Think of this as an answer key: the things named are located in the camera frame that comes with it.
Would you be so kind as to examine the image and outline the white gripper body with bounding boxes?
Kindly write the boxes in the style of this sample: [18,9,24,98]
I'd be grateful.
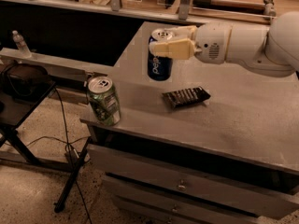
[195,22,232,64]

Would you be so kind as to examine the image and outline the grey drawer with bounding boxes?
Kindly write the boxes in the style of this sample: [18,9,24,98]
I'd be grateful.
[112,196,199,224]
[88,145,299,219]
[103,175,260,224]

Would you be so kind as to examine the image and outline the grey top drawer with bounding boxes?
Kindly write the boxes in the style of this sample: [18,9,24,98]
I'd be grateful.
[88,145,299,219]

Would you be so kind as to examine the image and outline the grey middle drawer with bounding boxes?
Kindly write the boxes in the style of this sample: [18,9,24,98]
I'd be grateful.
[103,175,260,224]

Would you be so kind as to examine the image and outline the clear plastic water bottle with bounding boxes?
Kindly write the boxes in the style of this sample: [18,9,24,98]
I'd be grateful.
[12,30,32,58]

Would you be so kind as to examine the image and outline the dark chocolate bar wrapper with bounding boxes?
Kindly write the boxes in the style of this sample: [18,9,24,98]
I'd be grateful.
[163,86,211,109]

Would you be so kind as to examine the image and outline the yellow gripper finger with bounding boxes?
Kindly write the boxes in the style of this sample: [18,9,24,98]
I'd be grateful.
[149,38,202,60]
[169,25,197,40]

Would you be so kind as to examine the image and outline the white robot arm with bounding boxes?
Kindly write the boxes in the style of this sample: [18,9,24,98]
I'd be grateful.
[149,11,299,77]

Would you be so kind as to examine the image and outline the blue pepsi can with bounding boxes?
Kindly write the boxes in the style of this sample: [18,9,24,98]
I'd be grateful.
[148,28,173,81]

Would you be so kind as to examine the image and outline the green soda can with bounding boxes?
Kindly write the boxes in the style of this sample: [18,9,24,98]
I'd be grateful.
[88,77,121,126]

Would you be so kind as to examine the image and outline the black device on side table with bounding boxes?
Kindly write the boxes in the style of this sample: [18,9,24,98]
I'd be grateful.
[0,63,51,101]

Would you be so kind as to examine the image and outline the black power cable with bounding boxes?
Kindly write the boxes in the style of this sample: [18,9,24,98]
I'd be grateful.
[24,87,93,224]

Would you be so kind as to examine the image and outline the grey low shelf ledge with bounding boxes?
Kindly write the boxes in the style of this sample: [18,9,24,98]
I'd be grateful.
[0,48,113,82]

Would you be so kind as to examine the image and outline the grey bottom drawer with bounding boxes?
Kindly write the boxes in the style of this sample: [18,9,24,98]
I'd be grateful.
[112,196,199,224]

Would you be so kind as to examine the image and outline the black side table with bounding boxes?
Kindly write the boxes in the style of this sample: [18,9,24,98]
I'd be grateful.
[0,80,90,213]

